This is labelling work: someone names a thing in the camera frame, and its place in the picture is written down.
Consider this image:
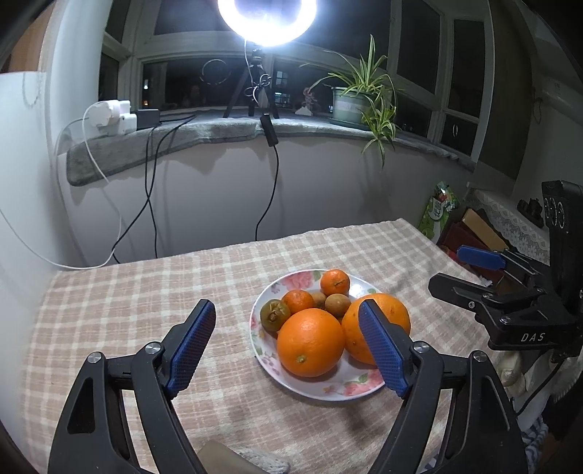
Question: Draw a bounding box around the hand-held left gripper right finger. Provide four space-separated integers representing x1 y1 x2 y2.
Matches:
357 298 524 474

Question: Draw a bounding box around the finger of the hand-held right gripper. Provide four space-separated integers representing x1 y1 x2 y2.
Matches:
457 245 549 285
428 272 547 320

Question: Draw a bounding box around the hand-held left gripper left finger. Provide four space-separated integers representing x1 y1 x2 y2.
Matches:
48 298 217 474

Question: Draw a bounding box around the large orange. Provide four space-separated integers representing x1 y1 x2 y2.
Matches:
341 294 411 365

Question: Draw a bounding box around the medium orange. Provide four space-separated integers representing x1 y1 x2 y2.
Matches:
277 308 346 378

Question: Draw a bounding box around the white floral plate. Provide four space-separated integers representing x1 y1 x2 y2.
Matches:
249 269 395 403

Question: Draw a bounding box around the small mandarin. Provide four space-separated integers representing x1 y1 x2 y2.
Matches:
320 269 351 298
281 289 316 315

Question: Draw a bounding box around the dark red box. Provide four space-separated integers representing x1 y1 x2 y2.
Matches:
437 223 493 274

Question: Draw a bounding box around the brown cardboard box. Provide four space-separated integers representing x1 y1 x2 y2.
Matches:
460 207 510 251

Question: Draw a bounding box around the beige cloth bundle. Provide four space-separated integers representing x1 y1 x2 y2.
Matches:
494 351 554 402

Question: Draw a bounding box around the side table with lace cloth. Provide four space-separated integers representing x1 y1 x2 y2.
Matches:
465 186 553 265

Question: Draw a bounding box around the green snack bag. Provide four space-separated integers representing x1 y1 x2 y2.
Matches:
418 181 460 244

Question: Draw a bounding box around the dark tea set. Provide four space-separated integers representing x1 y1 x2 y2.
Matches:
518 197 546 229

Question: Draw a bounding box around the pink checkered tablecloth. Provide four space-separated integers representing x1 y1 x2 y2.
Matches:
18 218 506 474

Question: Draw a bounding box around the blue checkered cloth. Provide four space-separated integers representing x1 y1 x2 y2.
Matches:
517 417 552 474

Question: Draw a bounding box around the potted spider plant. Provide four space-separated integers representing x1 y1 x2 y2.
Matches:
301 34 404 169

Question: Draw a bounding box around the grey windowsill mat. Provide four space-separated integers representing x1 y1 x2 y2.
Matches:
66 112 458 187

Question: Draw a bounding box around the small potted plant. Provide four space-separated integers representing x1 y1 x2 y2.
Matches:
295 88 320 116

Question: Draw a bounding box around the white charger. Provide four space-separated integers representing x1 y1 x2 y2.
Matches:
117 100 138 134

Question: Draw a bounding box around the white power adapter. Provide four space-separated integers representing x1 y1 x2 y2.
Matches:
84 101 121 136

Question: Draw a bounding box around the white refrigerator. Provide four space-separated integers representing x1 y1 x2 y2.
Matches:
0 69 64 411

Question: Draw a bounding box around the black tripod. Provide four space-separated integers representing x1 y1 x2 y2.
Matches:
223 46 281 120

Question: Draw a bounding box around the wooden cabinet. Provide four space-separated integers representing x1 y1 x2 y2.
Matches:
7 18 55 74

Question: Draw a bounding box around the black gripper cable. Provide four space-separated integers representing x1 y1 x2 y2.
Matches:
514 358 570 413

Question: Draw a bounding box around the thin white cable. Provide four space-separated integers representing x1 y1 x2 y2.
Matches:
0 207 64 269

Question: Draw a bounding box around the thick white cable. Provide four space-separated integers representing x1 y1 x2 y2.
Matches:
55 104 124 271

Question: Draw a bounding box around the black cable with inline switch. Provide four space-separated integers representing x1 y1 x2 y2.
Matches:
255 112 281 241

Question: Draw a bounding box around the white window frame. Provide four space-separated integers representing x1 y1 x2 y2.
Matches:
100 0 497 171

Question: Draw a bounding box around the ring light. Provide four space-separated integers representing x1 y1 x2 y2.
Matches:
218 0 318 47

